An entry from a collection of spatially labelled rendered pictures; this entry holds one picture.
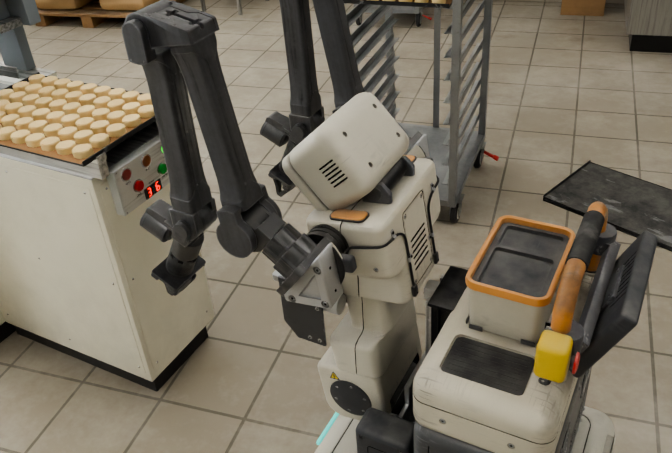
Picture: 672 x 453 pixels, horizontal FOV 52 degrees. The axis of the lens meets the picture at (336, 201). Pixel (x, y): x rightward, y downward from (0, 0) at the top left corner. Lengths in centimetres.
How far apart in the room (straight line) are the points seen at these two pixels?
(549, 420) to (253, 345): 147
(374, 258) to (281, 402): 111
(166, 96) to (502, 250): 68
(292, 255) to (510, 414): 45
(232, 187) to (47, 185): 93
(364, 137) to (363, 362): 50
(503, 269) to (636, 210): 192
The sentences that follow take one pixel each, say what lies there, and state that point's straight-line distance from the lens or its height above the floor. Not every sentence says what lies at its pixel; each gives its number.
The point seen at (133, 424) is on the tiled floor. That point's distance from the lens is 237.
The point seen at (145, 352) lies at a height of 21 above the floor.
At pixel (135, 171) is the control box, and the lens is 197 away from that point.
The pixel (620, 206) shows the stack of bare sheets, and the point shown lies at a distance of 320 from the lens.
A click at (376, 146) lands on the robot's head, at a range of 129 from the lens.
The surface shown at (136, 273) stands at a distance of 211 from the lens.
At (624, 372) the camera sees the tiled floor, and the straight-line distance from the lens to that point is 246.
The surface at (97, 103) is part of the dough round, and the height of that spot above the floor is 92.
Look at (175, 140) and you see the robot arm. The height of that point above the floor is 117.
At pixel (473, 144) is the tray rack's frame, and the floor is 15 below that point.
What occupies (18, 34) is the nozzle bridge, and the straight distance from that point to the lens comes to 272.
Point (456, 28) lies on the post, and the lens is 255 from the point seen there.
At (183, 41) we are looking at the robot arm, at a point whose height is 137.
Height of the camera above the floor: 172
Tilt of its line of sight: 33 degrees down
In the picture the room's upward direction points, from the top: 5 degrees counter-clockwise
